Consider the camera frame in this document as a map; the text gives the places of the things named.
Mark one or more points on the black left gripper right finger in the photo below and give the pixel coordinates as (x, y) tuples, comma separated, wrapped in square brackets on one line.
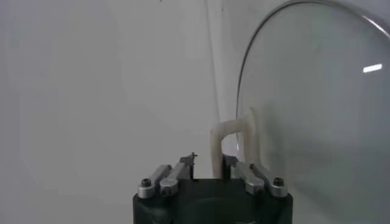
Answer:
[(259, 182)]

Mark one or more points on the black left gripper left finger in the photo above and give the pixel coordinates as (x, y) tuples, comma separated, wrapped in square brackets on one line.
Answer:
[(167, 179)]

